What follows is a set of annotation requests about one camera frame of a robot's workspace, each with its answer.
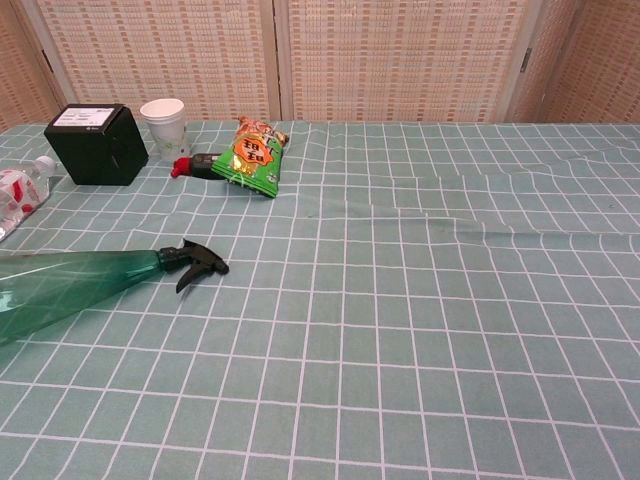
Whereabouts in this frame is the green translucent spray bottle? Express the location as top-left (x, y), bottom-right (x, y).
top-left (0, 238), bottom-right (231, 347)

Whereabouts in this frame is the dark bottle with red cap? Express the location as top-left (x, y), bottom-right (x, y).
top-left (171, 152), bottom-right (224, 181)

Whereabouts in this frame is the clear water bottle red label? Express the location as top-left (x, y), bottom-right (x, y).
top-left (0, 155), bottom-right (61, 244)

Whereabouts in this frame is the green checked tablecloth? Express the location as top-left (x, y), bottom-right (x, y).
top-left (0, 118), bottom-right (640, 480)

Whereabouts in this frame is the green snack bag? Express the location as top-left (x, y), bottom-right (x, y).
top-left (210, 115), bottom-right (291, 200)

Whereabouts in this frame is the white paper cup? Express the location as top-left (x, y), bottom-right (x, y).
top-left (139, 98), bottom-right (189, 163)

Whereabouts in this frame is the woven folding screen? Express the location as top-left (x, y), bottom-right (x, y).
top-left (0, 0), bottom-right (640, 132)

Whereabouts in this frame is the black box with white label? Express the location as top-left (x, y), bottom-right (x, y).
top-left (43, 102), bottom-right (150, 187)

